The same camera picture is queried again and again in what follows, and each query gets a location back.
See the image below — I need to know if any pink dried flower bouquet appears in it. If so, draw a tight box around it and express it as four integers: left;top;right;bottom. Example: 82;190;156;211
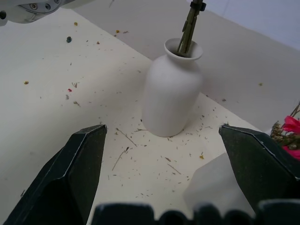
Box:
269;102;300;160

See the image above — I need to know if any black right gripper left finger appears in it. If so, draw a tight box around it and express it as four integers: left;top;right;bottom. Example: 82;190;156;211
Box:
3;124;107;225

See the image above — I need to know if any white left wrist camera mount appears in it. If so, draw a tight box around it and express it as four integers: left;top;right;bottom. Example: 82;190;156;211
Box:
0;9;15;27

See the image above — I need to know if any flower bouquet with green stems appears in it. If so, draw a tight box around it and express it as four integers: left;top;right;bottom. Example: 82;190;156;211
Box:
176;0;207;56

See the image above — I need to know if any white ceramic vase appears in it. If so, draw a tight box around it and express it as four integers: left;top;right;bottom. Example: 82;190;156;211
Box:
141;37;204;138

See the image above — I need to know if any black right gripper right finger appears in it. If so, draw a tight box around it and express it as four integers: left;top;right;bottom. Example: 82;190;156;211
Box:
218;124;300;214

